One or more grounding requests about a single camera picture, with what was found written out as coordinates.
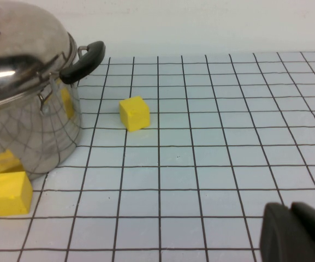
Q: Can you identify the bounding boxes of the stainless steel pot black handles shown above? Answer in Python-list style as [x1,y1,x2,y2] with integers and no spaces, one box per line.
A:
[0,40,106,192]

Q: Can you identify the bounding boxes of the yellow foam cube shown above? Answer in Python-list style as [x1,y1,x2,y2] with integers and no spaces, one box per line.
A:
[118,96,150,133]
[0,171,33,217]

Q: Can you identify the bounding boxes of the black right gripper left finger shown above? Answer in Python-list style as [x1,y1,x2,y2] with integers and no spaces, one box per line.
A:
[259,202,315,262]

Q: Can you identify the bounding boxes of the stainless steel lid black knob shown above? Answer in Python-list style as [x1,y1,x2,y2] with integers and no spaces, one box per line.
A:
[0,0,78,110]

